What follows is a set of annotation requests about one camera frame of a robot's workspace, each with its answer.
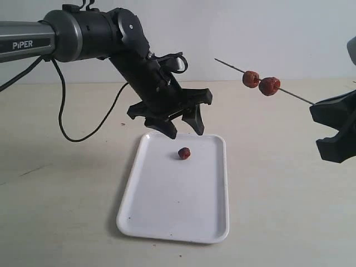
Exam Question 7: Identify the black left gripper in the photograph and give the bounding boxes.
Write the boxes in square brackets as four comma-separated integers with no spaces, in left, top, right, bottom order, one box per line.
[126,51,212,139]

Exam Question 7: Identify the white rectangular plastic tray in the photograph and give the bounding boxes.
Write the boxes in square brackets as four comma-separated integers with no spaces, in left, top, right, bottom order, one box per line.
[116,132,229,244]

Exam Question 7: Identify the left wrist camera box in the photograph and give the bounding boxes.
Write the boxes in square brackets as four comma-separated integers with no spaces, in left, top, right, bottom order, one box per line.
[174,56,187,74]

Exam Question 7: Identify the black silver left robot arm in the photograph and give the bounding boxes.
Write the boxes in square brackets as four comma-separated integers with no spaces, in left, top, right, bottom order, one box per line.
[1,2,212,139]

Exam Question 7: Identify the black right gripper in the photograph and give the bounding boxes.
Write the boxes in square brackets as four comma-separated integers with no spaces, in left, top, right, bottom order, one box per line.
[309,90,355,164]

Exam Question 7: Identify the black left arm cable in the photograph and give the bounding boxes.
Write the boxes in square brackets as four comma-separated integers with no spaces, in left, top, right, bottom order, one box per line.
[0,55,131,144]

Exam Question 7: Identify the brown meatball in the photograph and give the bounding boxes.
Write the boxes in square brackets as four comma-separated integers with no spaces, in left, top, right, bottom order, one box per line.
[178,147,191,160]
[242,71,260,88]
[259,77,281,96]

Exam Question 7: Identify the thin metal skewer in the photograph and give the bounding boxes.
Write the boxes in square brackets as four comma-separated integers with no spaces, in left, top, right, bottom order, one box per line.
[214,58,315,105]

